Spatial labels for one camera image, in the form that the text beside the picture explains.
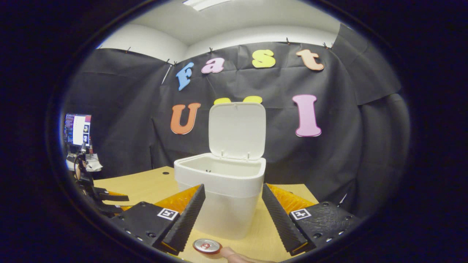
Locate red pop can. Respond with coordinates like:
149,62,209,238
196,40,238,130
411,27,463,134
193,238,222,255

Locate computer monitor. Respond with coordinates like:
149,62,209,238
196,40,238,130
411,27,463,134
64,113,92,146

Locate wooden desktop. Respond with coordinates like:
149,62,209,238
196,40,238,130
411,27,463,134
93,166,320,263

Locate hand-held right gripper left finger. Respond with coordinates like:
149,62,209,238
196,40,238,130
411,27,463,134
110,184,206,255

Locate white papers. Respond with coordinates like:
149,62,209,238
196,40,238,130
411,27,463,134
66,153,103,172

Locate ceiling light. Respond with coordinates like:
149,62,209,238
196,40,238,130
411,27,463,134
182,0,234,11

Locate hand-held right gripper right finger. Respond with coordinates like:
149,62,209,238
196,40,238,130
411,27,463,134
262,183,362,256

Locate white desktop garbage bin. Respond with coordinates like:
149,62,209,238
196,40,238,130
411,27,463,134
174,102,267,240

